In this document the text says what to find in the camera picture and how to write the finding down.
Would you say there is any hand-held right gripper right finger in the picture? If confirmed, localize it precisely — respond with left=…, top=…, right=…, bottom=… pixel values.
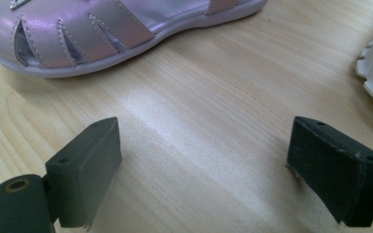
left=286, top=116, right=373, bottom=227

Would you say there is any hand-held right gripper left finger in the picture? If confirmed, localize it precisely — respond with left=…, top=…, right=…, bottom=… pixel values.
left=45, top=116, right=123, bottom=231

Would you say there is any pink child sandal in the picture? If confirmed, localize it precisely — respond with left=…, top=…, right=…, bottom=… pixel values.
left=0, top=0, right=269, bottom=80

